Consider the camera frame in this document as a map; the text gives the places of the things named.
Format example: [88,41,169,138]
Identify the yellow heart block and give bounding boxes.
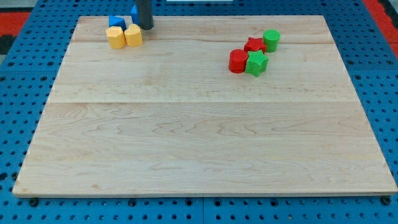
[124,24,143,47]

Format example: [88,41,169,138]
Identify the light wooden board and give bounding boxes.
[13,16,397,198]

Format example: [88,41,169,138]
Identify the red star block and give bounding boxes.
[244,37,267,53]

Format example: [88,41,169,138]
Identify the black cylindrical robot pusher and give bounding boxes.
[135,0,154,30]

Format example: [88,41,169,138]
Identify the green star block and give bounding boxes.
[245,50,269,77]

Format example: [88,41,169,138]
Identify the yellow hexagon block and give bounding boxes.
[106,26,126,49]

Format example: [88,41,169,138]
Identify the red cylinder block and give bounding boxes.
[228,49,248,73]

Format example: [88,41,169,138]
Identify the blue triangle block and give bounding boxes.
[108,16,127,31]

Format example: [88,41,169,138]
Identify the blue cube block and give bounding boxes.
[130,5,139,25]

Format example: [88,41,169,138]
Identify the green cylinder block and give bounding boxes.
[263,29,280,52]

